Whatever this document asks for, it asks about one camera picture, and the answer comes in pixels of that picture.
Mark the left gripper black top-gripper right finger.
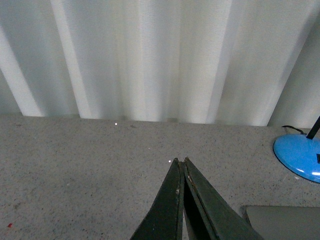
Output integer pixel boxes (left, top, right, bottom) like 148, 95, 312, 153
183, 158, 263, 240

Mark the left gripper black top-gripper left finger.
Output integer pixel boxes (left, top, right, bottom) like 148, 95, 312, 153
131, 158, 185, 240

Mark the grey laptop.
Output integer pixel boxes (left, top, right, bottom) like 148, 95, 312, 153
244, 206, 320, 240

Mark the blue desk lamp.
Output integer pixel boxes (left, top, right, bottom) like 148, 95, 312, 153
272, 119, 320, 183

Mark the white curtain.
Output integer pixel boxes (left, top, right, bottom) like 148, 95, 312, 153
0, 0, 320, 128

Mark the black lamp power cable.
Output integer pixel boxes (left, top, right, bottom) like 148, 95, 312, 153
281, 125, 308, 136

